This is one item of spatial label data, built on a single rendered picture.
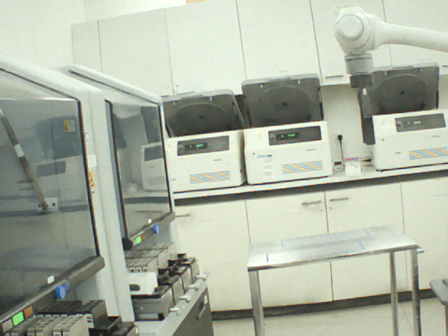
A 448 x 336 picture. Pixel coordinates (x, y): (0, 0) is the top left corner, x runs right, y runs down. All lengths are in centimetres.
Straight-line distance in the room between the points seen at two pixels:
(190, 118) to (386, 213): 152
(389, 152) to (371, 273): 80
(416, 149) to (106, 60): 226
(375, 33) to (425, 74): 269
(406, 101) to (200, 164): 154
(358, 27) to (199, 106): 282
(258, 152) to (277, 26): 91
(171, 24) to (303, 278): 197
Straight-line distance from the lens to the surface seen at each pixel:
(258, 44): 453
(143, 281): 199
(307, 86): 444
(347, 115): 483
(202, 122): 469
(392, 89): 456
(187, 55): 460
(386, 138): 423
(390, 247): 225
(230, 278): 436
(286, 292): 435
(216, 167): 426
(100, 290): 174
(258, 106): 458
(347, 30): 179
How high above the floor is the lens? 128
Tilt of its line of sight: 3 degrees down
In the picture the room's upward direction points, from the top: 7 degrees counter-clockwise
